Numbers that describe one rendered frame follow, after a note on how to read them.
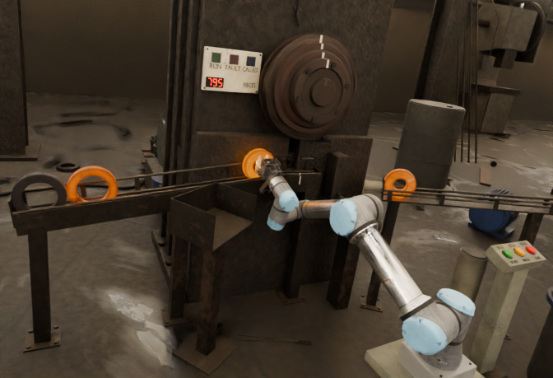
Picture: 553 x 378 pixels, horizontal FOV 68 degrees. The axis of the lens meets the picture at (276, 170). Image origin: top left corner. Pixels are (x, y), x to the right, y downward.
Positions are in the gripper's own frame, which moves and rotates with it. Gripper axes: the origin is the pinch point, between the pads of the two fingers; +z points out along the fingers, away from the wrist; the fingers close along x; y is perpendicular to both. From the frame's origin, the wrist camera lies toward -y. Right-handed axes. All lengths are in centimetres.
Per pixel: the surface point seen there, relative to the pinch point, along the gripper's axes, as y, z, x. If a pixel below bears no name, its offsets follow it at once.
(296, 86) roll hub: 38.9, -2.9, -7.5
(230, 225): -7.6, -33.1, 23.1
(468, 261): -12, -66, -78
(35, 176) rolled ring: -3, -3, 89
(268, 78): 37.9, 5.6, 1.7
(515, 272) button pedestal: -3, -82, -84
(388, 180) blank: -1, -19, -63
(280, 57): 46.8, 7.9, -2.5
